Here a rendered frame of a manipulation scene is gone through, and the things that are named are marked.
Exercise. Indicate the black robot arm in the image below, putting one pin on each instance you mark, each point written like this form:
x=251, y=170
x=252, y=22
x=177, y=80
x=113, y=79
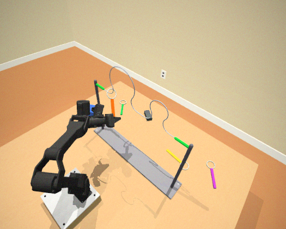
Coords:
x=77, y=184

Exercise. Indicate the grey wire course on two posts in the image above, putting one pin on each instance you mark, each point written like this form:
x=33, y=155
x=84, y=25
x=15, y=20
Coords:
x=153, y=172

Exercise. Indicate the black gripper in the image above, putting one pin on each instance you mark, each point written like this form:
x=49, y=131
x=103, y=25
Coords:
x=109, y=120

